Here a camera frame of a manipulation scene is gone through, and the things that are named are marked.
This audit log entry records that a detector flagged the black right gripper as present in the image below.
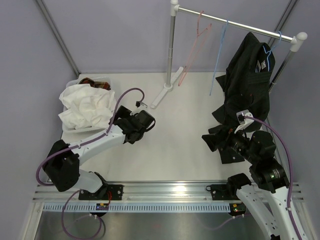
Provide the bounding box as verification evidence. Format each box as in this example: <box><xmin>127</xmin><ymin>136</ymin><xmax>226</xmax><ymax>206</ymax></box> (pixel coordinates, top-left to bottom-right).
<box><xmin>201</xmin><ymin>122</ymin><xmax>259</xmax><ymax>164</ymax></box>

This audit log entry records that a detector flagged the red plaid shirt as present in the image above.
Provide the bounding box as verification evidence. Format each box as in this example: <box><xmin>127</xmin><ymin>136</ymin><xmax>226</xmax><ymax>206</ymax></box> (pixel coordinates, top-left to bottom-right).
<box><xmin>79</xmin><ymin>77</ymin><xmax>111</xmax><ymax>91</ymax></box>

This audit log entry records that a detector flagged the pink wire hanger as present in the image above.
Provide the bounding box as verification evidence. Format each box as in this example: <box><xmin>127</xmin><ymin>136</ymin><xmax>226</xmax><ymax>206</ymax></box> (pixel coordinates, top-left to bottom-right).
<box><xmin>178</xmin><ymin>10</ymin><xmax>212</xmax><ymax>87</ymax></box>

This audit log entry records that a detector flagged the white shirt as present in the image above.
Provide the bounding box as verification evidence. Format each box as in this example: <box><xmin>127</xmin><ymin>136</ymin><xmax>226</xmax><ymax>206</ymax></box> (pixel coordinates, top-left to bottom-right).
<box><xmin>58</xmin><ymin>84</ymin><xmax>117</xmax><ymax>130</ymax></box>

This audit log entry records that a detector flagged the blue wire hanger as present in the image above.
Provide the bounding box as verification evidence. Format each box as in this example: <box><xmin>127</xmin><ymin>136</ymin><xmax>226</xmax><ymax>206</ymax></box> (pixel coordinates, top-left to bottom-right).
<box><xmin>263</xmin><ymin>30</ymin><xmax>282</xmax><ymax>72</ymax></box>
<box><xmin>209</xmin><ymin>19</ymin><xmax>229</xmax><ymax>96</ymax></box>

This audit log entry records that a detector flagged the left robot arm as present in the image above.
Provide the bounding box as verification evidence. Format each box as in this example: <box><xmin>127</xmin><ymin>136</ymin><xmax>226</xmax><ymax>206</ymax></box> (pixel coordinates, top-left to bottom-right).
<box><xmin>42</xmin><ymin>106</ymin><xmax>156</xmax><ymax>201</ymax></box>

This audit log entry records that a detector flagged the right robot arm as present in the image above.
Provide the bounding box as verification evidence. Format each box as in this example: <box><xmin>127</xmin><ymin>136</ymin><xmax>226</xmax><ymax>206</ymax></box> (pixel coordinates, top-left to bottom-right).
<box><xmin>202</xmin><ymin>130</ymin><xmax>308</xmax><ymax>240</ymax></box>

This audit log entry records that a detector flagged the black pinstripe shirt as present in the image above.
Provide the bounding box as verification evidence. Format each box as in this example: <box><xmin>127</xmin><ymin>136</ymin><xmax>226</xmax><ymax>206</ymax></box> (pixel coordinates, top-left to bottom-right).
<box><xmin>201</xmin><ymin>31</ymin><xmax>277</xmax><ymax>165</ymax></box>

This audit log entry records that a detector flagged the metal clothes rack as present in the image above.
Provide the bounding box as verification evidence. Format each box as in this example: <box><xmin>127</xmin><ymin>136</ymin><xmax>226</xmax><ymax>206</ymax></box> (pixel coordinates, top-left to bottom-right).
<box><xmin>150</xmin><ymin>0</ymin><xmax>308</xmax><ymax>109</ymax></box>

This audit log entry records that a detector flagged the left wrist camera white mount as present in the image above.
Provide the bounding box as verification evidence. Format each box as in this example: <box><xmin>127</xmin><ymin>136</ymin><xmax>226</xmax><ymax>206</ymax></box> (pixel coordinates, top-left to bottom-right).
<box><xmin>135</xmin><ymin>100</ymin><xmax>148</xmax><ymax>112</ymax></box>

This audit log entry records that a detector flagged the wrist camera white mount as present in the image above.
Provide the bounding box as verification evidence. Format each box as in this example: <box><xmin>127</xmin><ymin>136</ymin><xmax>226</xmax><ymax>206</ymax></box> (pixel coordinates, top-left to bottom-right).
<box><xmin>234</xmin><ymin>109</ymin><xmax>254</xmax><ymax>133</ymax></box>
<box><xmin>135</xmin><ymin>100</ymin><xmax>148</xmax><ymax>112</ymax></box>

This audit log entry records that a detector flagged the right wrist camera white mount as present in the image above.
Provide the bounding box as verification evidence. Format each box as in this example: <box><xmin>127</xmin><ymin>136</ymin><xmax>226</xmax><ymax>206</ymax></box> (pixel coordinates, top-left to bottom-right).
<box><xmin>234</xmin><ymin>109</ymin><xmax>254</xmax><ymax>133</ymax></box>

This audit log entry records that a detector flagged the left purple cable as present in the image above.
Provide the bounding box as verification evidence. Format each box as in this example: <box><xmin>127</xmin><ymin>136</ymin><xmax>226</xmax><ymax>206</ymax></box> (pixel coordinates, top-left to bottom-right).
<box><xmin>36</xmin><ymin>87</ymin><xmax>146</xmax><ymax>237</ymax></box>

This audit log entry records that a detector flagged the purple cable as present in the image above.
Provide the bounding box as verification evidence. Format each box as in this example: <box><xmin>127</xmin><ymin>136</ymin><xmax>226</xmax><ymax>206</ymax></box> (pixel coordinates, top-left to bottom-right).
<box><xmin>36</xmin><ymin>87</ymin><xmax>146</xmax><ymax>237</ymax></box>
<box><xmin>241</xmin><ymin>115</ymin><xmax>303</xmax><ymax>238</ymax></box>

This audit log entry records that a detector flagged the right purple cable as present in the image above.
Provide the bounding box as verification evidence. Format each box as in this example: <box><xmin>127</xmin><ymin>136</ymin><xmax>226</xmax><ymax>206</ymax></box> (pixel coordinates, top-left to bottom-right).
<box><xmin>241</xmin><ymin>115</ymin><xmax>303</xmax><ymax>238</ymax></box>

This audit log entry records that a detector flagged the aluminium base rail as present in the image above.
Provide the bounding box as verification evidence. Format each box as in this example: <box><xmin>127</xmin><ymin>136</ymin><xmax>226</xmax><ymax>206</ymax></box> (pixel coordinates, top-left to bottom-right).
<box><xmin>32</xmin><ymin>181</ymin><xmax>304</xmax><ymax>203</ymax></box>

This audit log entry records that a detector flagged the white slotted cable duct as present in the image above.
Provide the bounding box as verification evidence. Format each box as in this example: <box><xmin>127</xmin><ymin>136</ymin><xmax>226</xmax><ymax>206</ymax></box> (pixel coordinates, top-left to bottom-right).
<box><xmin>42</xmin><ymin>202</ymin><xmax>231</xmax><ymax>213</ymax></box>

